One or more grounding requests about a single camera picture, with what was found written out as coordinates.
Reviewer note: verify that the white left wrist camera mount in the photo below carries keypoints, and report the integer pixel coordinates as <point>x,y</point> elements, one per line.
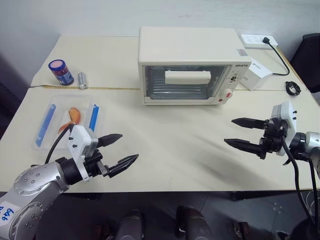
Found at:
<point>77,140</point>

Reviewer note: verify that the silver metal cylinder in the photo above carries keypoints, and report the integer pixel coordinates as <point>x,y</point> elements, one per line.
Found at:
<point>82,80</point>

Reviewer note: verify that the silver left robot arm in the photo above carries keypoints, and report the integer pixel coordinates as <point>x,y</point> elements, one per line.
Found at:
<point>32,182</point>

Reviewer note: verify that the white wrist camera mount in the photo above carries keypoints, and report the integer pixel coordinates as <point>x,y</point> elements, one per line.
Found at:
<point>287,112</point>
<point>77,140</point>

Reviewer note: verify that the cream toaster oven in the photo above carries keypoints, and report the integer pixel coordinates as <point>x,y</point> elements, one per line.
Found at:
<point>187,47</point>

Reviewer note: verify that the black chair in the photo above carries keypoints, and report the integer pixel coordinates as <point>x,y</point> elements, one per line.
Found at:
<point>308,60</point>

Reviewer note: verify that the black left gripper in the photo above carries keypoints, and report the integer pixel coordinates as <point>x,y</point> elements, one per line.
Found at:
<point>93,165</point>

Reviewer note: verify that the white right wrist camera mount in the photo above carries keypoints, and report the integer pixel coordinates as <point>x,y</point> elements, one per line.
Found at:
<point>287,112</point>

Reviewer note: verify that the white label with blue writing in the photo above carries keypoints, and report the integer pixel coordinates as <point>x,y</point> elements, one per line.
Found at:
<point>7,212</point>

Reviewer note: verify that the white power strip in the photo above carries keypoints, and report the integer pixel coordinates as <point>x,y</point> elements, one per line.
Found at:
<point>252,41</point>

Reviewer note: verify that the white cardboard box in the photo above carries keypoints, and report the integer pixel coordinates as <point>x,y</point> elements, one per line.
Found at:
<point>256,75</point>

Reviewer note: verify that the orange carrot piece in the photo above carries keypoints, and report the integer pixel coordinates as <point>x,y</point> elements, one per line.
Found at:
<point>75,115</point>

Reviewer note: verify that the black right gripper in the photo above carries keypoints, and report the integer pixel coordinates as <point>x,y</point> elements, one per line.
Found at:
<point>272,137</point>

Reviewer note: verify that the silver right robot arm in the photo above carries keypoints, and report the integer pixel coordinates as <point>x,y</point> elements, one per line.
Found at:
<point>311,147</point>

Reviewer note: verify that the dark rounded shape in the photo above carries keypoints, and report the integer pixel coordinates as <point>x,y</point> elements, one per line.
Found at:
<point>192,222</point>
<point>131,225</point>

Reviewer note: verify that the clear plastic tray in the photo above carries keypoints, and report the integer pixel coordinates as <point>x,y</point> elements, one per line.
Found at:
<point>50,100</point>

